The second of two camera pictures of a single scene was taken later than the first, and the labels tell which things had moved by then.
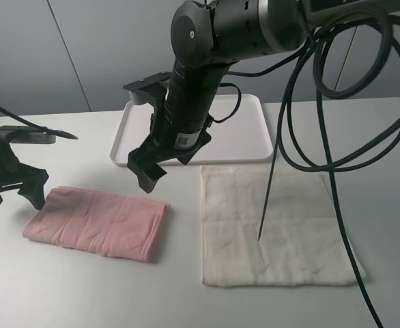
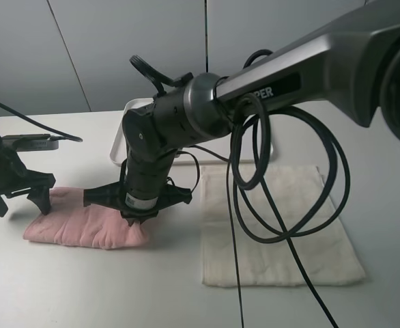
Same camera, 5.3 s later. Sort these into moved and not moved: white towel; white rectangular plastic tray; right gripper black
Moved: right gripper black
Not moved: white rectangular plastic tray; white towel
